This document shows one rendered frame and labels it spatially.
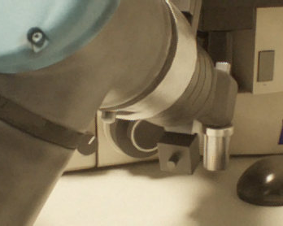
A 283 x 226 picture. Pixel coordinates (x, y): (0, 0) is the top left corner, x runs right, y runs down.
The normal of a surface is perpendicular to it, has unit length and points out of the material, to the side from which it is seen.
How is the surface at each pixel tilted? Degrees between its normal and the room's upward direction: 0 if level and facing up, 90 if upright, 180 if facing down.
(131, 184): 0
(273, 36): 90
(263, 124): 80
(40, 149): 101
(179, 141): 17
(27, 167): 97
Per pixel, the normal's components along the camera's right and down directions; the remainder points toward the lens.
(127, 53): 0.78, 0.48
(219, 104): 0.73, 0.05
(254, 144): 0.03, 0.28
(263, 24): 0.35, 0.26
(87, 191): 0.00, -0.96
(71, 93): 0.58, 0.36
